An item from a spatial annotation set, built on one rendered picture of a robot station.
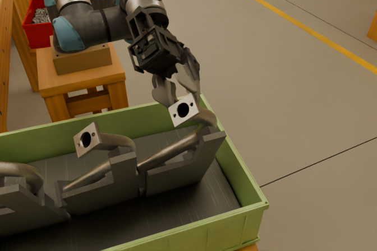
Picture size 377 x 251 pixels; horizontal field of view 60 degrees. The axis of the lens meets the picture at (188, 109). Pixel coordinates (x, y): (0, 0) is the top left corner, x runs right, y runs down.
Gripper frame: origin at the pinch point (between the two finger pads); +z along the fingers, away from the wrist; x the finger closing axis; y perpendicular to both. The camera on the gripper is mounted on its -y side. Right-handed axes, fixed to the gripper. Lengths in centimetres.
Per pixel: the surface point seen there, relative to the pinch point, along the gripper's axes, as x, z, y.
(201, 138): -2.1, 4.1, -4.7
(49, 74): -64, -56, -23
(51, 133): -45.1, -18.9, -5.6
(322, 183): -17, 11, -158
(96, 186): -23.5, 4.9, 3.0
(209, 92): -66, -85, -170
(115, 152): -12.9, 2.8, 6.7
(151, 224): -28.4, 13.0, -15.4
